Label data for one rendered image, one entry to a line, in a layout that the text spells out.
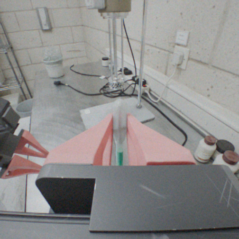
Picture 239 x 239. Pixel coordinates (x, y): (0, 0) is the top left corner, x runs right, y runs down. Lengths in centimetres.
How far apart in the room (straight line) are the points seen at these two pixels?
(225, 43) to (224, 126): 27
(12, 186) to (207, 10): 83
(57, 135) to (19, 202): 26
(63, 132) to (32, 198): 26
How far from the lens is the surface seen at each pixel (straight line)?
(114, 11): 50
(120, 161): 16
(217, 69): 63
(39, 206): 47
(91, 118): 65
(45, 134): 65
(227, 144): 56
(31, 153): 37
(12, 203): 51
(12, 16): 255
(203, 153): 51
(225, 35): 61
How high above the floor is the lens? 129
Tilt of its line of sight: 38 degrees down
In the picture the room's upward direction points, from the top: 2 degrees counter-clockwise
